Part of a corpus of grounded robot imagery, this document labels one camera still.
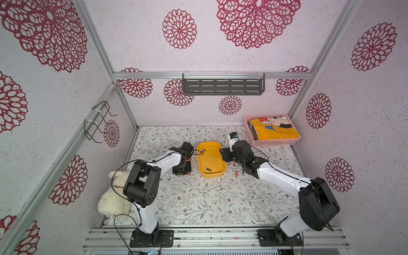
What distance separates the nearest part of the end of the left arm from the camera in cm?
72

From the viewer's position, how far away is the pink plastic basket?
1.08 metres

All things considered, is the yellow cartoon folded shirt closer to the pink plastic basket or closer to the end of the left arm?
the pink plastic basket

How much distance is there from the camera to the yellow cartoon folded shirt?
3.54 ft

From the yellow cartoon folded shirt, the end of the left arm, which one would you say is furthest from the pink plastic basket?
the end of the left arm
